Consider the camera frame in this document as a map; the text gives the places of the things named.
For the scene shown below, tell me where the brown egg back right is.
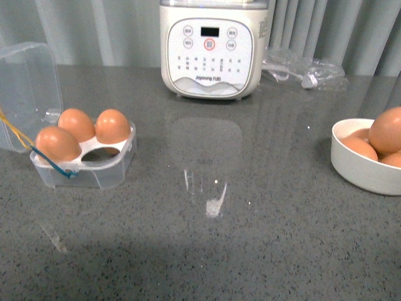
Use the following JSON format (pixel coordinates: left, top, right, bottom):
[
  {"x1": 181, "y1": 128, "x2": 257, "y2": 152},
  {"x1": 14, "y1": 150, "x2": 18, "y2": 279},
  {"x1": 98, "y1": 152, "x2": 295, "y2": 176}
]
[{"x1": 95, "y1": 108, "x2": 131, "y2": 144}]

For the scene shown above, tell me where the brown egg back left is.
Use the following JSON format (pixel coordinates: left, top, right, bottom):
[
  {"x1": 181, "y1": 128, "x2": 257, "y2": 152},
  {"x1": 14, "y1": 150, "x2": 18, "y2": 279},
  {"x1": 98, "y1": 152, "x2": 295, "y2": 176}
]
[{"x1": 58, "y1": 108, "x2": 95, "y2": 143}]

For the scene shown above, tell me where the brown egg front left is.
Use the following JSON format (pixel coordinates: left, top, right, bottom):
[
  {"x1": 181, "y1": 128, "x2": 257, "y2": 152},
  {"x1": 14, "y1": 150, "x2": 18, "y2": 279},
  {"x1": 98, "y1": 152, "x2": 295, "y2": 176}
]
[{"x1": 35, "y1": 126, "x2": 81, "y2": 162}]

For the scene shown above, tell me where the brown egg in bowl left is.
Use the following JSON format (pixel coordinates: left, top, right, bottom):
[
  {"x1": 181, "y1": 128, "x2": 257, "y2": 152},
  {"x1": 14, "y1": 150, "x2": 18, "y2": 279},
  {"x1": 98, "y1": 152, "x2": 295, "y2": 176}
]
[{"x1": 341, "y1": 137, "x2": 378, "y2": 161}]

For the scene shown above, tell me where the clear plastic egg box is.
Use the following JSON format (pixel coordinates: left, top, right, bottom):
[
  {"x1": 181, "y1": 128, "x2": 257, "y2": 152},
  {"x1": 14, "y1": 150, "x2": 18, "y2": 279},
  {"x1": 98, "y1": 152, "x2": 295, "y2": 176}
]
[{"x1": 1, "y1": 42, "x2": 137, "y2": 189}]

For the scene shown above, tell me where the large brown egg in bowl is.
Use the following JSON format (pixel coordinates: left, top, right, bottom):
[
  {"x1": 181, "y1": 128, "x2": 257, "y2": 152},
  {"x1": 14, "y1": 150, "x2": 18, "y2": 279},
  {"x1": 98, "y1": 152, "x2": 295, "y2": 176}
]
[{"x1": 368, "y1": 107, "x2": 400, "y2": 154}]

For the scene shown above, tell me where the brown egg in bowl right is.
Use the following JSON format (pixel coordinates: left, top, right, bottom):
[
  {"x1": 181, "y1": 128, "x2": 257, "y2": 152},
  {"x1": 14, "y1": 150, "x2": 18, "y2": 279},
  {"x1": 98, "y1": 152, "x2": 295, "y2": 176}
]
[{"x1": 380, "y1": 152, "x2": 401, "y2": 168}]

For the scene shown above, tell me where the white Joyoung cooker appliance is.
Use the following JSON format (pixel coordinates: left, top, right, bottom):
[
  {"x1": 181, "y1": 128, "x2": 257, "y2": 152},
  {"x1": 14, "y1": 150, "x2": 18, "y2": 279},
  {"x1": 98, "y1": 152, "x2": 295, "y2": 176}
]
[{"x1": 159, "y1": 1, "x2": 269, "y2": 100}]

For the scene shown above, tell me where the blue rubber band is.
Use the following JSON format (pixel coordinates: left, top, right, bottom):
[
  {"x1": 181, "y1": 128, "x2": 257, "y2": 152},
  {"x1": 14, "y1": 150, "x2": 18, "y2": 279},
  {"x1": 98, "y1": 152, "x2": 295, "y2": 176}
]
[{"x1": 31, "y1": 145, "x2": 78, "y2": 179}]

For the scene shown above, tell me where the white round bowl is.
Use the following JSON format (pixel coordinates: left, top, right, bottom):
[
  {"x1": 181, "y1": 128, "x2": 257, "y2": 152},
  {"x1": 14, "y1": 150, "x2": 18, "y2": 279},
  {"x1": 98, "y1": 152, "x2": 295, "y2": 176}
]
[{"x1": 331, "y1": 119, "x2": 400, "y2": 196}]

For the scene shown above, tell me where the yellow rubber band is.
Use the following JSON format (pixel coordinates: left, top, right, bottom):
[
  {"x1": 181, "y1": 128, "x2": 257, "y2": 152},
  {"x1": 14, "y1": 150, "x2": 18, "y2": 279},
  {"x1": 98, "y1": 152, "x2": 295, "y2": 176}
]
[{"x1": 0, "y1": 110, "x2": 34, "y2": 149}]

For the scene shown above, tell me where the clear bag with white cable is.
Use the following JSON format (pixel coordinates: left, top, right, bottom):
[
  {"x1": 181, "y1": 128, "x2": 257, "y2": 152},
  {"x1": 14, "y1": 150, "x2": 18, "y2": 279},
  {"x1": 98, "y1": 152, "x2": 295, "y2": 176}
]
[{"x1": 262, "y1": 49, "x2": 348, "y2": 92}]

